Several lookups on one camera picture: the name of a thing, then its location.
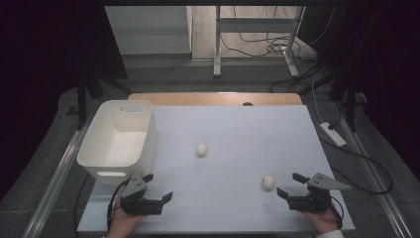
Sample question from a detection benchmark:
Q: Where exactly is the black curtain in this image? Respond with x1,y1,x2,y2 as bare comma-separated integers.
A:
298,0,420,181
0,0,129,201

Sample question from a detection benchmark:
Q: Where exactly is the white plastic bin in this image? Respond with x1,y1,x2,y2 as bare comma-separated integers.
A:
76,99,158,186

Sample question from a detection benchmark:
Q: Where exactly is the aluminium floor rail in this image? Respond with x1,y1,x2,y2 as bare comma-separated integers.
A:
21,128,85,238
332,101,414,238

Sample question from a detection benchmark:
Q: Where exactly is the white power strip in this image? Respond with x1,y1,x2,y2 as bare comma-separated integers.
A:
319,121,348,148

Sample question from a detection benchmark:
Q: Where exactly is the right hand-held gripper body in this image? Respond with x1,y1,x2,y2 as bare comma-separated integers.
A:
287,172,351,213

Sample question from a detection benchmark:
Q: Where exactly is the person's right hand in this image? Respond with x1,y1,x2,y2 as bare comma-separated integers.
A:
301,206,341,235

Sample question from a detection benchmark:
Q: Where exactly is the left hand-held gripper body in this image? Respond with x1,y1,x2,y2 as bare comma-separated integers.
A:
119,172,164,216

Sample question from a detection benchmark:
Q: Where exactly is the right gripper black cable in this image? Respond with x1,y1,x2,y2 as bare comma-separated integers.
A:
330,195,345,231

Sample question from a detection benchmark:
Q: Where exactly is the black tripod stand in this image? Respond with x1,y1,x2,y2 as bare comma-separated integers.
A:
66,62,134,131

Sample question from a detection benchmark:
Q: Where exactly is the tangle of floor cables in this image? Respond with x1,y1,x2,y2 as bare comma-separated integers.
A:
220,5,319,62

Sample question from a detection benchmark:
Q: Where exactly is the black metal stand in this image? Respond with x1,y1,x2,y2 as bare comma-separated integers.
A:
328,62,368,133

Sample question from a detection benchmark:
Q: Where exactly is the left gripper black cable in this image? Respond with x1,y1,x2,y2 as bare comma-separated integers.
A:
106,178,134,232

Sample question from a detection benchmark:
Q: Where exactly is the white cabinet panel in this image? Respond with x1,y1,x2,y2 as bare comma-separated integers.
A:
104,5,193,56

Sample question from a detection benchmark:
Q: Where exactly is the white egg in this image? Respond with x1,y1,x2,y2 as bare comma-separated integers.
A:
195,143,209,158
262,175,276,190

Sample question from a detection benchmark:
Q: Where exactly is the thin white cable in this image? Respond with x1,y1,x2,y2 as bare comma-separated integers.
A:
311,80,327,125

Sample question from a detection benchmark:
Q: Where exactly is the black power cable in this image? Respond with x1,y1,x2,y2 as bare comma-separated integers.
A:
318,135,394,195

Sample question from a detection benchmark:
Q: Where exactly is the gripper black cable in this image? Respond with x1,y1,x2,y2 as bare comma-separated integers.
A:
106,178,134,232
330,195,345,231

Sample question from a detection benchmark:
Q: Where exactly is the person's left hand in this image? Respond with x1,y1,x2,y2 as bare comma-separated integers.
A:
106,207,148,238

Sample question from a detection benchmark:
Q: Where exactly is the grey metal stand frame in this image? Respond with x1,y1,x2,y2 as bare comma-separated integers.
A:
212,5,306,79

